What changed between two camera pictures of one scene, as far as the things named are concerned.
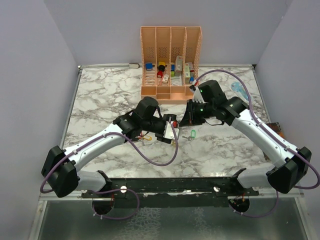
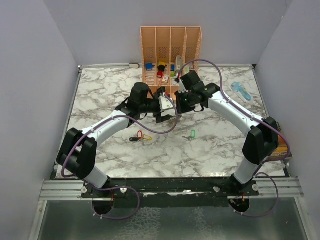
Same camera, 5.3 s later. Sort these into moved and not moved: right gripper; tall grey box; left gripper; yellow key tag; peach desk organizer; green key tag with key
Moved: right gripper; left gripper
Not moved: tall grey box; peach desk organizer; green key tag with key; yellow key tag
